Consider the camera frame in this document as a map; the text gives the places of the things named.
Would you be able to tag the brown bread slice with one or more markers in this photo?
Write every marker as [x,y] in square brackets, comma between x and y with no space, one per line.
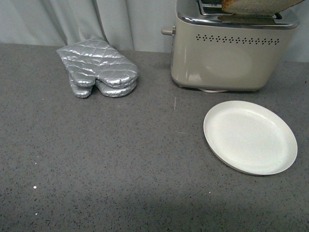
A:
[257,7]

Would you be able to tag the beige two-slot toaster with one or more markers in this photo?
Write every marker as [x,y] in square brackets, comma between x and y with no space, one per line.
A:
[215,51]

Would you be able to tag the lower silver quilted oven mitt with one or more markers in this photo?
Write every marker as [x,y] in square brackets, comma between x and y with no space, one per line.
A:
[84,92]

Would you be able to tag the silver quilted oven mitt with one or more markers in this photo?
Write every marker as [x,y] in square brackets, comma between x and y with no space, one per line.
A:
[94,59]
[84,92]

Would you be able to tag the upper silver quilted oven mitt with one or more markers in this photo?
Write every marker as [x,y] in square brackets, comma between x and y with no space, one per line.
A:
[94,59]

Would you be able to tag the grey curtain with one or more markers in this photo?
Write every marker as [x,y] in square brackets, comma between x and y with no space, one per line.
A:
[126,24]

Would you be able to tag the white round plate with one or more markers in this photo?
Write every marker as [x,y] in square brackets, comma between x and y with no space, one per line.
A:
[250,138]

